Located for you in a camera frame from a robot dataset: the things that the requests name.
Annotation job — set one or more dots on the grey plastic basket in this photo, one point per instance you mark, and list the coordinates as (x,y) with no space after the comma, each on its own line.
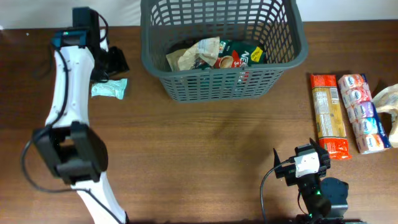
(274,26)

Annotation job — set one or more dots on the multicolour tissue pack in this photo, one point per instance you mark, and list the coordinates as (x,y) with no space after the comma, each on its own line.
(368,130)

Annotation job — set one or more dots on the beige paper bag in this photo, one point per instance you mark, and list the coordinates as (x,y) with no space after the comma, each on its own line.
(205,50)

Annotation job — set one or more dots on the orange biscuit package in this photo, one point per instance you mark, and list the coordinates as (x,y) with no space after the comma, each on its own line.
(328,115)

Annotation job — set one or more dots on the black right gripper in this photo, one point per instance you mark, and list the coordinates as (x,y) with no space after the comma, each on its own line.
(288,171)

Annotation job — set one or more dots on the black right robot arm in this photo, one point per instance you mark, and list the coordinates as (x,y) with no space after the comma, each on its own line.
(325,198)

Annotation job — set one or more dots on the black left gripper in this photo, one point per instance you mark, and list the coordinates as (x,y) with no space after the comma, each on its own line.
(116,61)

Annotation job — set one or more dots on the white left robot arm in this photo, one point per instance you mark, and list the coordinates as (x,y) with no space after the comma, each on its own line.
(70,149)

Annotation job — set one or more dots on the teal snack packet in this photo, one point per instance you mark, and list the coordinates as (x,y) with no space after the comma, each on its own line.
(112,88)

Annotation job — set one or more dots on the green coffee mix bag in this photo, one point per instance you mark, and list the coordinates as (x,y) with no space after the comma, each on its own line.
(234,54)

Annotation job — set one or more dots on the crumpled beige bag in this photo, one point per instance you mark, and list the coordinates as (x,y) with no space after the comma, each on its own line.
(386,102)

